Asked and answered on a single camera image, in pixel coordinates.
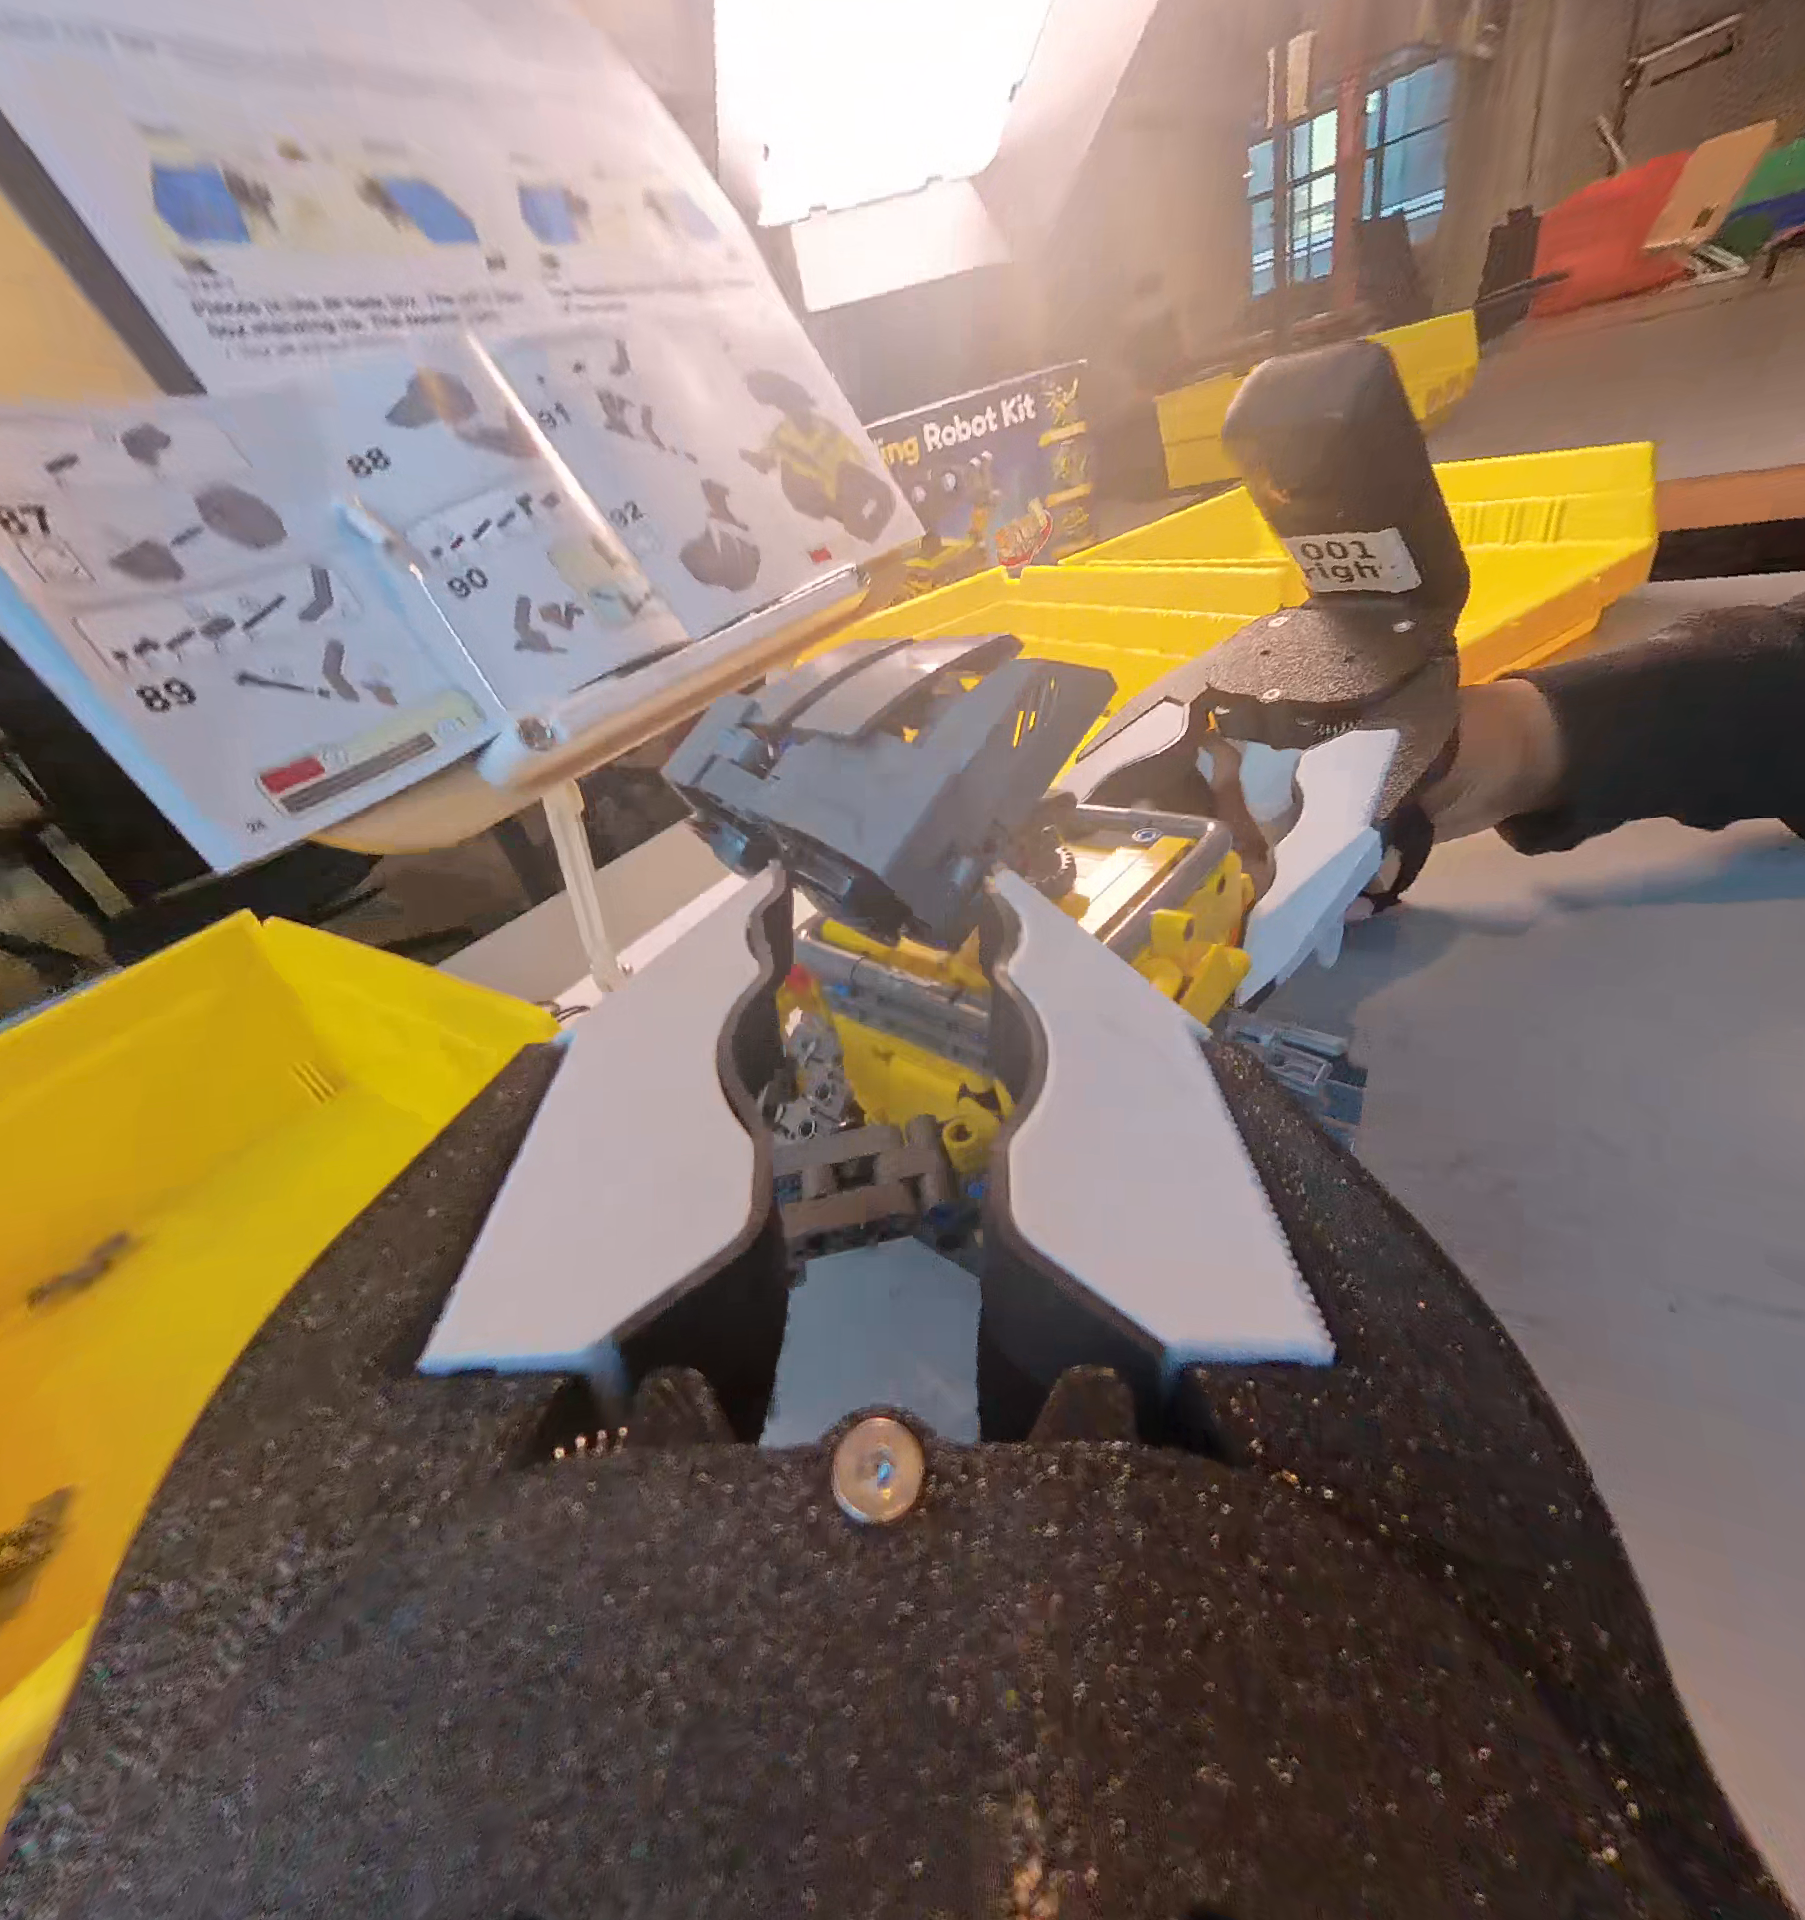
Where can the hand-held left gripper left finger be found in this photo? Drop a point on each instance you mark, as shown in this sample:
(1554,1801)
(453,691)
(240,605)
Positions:
(618,1200)

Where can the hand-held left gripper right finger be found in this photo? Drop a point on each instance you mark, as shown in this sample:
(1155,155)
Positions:
(1156,1200)

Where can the bright ceiling light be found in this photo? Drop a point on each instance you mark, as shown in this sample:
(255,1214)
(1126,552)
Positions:
(873,106)

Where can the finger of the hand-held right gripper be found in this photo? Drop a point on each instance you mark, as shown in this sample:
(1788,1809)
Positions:
(1137,750)
(1316,856)

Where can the robot kit box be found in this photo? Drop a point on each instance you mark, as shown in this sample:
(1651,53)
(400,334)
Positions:
(976,467)

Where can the yellow tracked toy robot body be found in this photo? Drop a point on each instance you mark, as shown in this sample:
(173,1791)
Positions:
(916,1067)

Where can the building instruction booklet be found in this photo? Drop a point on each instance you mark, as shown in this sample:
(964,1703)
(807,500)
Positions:
(302,361)

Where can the person's right hand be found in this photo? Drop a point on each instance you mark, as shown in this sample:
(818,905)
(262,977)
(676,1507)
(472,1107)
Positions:
(1479,766)

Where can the small dark building piece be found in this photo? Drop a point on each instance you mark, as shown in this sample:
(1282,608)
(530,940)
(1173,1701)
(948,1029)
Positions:
(19,1553)
(81,1270)

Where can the yellow plastic bin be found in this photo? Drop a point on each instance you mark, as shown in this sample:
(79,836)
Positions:
(1427,361)
(1082,617)
(212,1200)
(1533,556)

